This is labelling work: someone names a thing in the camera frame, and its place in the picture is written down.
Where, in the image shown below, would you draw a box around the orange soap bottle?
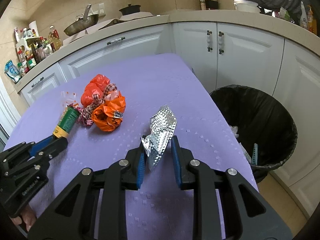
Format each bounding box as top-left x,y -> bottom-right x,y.
307,5 -> 317,35

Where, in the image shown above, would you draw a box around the white condiment rack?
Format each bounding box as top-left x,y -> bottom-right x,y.
16,36 -> 40,53

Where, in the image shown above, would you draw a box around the blue white packet on counter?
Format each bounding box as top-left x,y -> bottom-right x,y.
4,60 -> 21,84

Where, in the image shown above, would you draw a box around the clear orange printed wrapper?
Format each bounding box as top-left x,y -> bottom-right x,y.
60,91 -> 80,108

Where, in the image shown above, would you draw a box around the cabinet door handle left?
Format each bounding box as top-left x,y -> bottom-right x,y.
207,30 -> 213,52

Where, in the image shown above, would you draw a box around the person left hand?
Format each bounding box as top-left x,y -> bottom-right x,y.
11,204 -> 37,232

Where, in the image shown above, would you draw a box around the white kitchen cabinets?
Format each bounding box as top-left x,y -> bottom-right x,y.
16,22 -> 319,215

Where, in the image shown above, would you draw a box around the purple tablecloth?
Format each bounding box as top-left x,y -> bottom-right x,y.
3,52 -> 259,240

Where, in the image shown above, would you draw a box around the green yellow tube package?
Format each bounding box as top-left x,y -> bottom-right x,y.
53,105 -> 80,138

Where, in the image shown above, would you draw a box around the drawer handle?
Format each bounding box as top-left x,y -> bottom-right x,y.
106,37 -> 125,46
31,77 -> 44,88

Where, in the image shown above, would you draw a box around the cabinet door handle right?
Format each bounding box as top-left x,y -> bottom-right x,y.
218,31 -> 224,55

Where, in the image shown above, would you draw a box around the red plastic bag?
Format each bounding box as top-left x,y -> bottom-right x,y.
81,74 -> 110,107

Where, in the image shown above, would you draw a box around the dark sauce bottle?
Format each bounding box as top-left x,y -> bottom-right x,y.
199,0 -> 207,10

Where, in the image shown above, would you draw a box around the crinkled silver foil wrapper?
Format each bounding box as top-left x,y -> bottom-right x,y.
141,105 -> 177,171

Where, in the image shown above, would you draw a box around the orange plastic bag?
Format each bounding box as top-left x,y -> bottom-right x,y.
91,90 -> 126,132

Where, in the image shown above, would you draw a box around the cooking oil bottle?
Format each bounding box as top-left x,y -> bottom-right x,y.
49,25 -> 63,50

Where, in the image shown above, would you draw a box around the white spray bottle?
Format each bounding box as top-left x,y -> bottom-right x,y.
299,2 -> 308,29

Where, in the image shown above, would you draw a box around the cabinet door handle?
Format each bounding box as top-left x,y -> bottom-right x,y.
207,30 -> 213,52
218,31 -> 224,55

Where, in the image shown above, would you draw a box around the red black container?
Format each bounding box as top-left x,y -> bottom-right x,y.
205,0 -> 219,10

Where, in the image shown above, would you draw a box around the drawer handle left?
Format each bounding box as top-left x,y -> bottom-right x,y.
31,77 -> 44,88

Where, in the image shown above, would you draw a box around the red checkered ribbon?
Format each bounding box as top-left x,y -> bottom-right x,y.
76,83 -> 119,127

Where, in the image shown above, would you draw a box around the white bowl container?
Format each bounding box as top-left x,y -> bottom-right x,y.
234,0 -> 260,14

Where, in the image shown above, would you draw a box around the white plastic wrap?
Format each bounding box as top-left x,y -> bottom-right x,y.
230,126 -> 239,138

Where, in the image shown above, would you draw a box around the black cooking pot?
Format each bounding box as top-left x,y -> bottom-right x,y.
119,4 -> 141,16

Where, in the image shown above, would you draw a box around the black trash bin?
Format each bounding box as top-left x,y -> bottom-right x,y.
210,85 -> 298,183

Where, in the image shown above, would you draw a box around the steel wok pan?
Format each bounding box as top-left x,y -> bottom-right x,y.
63,4 -> 99,36

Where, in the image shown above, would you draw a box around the drawer handle centre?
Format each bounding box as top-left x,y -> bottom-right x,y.
106,37 -> 125,46

